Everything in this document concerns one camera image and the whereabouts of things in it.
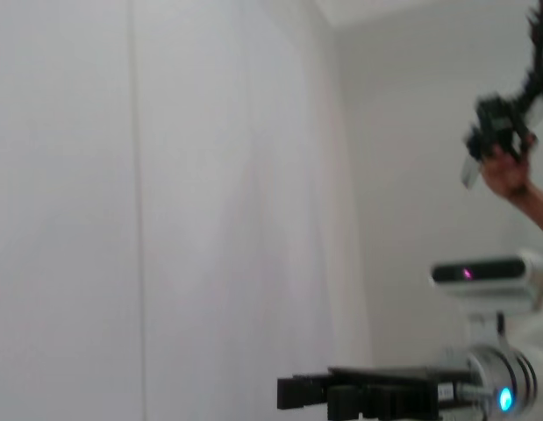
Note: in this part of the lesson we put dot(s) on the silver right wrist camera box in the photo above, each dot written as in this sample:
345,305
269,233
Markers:
481,285

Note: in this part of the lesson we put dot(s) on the black handheld controller device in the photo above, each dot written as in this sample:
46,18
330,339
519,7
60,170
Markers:
495,127

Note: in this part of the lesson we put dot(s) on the person's bare hand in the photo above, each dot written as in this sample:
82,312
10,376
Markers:
508,175

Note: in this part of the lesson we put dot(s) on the person's bare forearm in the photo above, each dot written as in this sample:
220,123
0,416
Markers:
538,206

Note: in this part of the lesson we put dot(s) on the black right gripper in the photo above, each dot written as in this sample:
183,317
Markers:
407,394

